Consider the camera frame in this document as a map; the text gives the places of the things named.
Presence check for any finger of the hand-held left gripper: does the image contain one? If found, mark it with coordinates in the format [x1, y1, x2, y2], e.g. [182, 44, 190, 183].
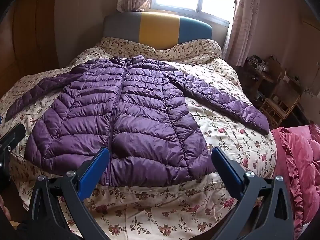
[0, 124, 26, 193]

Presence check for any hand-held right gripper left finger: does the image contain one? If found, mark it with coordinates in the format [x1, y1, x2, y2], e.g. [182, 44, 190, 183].
[26, 147, 112, 240]

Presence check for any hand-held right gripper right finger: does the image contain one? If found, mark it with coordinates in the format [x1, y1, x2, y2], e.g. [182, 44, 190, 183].
[211, 146, 296, 240]

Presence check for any purple quilted down jacket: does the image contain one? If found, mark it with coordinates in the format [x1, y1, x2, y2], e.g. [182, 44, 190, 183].
[5, 56, 271, 188]

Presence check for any floral quilt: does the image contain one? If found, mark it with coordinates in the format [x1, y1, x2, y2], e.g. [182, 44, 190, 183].
[0, 36, 278, 240]

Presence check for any pink ruffled blanket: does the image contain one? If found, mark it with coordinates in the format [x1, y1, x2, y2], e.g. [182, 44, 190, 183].
[271, 122, 320, 240]

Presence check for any rattan chair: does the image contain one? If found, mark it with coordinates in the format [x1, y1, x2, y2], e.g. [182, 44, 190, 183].
[259, 80, 302, 130]

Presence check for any cluttered wooden side table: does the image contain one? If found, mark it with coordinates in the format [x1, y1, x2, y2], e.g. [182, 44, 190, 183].
[237, 54, 304, 105]

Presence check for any wooden wardrobe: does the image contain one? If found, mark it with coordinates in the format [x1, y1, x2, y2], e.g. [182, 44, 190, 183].
[0, 0, 61, 98]

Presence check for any grey yellow blue headboard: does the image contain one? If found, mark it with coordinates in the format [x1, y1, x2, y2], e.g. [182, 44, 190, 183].
[103, 11, 212, 51]

